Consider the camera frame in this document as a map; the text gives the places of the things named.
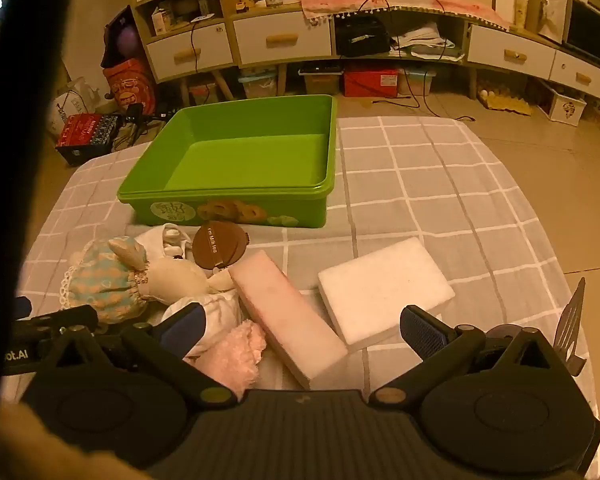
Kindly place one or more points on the black bag on shelf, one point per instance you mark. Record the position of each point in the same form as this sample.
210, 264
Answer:
362, 35

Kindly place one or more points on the yellow egg tray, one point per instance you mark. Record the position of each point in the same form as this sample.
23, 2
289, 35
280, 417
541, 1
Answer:
505, 102

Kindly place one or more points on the clear box with pale lid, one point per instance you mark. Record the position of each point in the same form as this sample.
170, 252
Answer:
417, 82

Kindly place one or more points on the rabbit doll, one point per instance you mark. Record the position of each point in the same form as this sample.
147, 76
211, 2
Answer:
105, 285

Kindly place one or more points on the red patterned box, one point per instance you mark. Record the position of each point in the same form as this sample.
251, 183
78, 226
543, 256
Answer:
87, 137

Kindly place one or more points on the black microwave oven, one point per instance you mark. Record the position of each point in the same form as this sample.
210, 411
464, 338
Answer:
592, 27

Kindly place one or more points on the white ruffled plush toy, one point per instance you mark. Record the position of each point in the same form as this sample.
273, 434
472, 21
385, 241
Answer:
220, 315

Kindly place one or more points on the white plastic sack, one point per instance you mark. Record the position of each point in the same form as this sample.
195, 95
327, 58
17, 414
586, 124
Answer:
75, 105

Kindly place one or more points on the small white drawer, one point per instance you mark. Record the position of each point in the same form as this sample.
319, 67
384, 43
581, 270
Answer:
580, 76

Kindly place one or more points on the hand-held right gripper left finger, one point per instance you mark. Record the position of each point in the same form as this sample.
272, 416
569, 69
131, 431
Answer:
187, 327

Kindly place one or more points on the clear box with blue lid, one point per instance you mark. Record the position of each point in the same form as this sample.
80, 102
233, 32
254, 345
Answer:
257, 86

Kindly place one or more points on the wooden cabinet unit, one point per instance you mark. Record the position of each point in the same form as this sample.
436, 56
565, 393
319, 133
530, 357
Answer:
230, 10

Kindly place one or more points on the green plastic storage box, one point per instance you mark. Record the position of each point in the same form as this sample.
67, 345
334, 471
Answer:
250, 160

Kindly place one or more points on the white sponge block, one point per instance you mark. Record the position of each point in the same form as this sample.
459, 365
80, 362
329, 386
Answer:
385, 285

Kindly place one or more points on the orange printed bag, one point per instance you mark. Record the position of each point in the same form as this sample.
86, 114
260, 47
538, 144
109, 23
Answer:
130, 87

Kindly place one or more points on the pink sponge block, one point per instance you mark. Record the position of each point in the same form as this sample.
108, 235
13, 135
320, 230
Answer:
287, 310

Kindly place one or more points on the small white plush toy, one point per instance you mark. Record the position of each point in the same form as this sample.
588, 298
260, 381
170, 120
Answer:
152, 240

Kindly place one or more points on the cardboard tube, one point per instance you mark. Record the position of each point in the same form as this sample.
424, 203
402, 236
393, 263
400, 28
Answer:
533, 7

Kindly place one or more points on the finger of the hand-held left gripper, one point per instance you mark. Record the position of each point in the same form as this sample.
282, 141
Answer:
22, 307
65, 317

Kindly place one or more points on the pink plush toy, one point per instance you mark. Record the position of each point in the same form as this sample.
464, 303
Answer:
230, 355

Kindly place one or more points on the pink cloth runner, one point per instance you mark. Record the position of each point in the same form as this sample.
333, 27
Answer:
340, 2

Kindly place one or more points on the small clear plastic box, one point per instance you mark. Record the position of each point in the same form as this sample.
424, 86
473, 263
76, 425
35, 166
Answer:
202, 94

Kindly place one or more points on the pile of white cloths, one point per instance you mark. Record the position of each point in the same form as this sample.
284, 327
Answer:
425, 40

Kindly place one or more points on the red cardboard box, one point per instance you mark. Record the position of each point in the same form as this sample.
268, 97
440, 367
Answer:
371, 84

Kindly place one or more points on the grey checked tablecloth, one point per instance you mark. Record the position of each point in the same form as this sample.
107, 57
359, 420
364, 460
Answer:
405, 185

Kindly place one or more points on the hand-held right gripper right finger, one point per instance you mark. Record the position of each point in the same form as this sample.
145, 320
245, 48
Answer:
422, 332

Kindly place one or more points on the clear box with dark lid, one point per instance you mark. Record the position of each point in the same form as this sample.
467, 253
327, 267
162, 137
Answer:
320, 81

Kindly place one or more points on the white decorated box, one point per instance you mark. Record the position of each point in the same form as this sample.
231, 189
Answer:
562, 105

